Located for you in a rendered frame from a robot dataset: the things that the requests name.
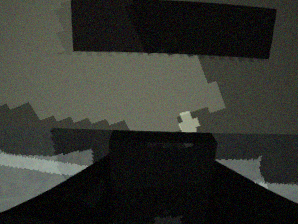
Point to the black two-prong plug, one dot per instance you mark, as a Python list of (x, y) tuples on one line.
[(161, 177)]

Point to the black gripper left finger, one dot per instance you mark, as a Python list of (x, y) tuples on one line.
[(85, 198)]

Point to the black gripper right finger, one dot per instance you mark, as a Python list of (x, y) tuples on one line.
[(233, 199)]

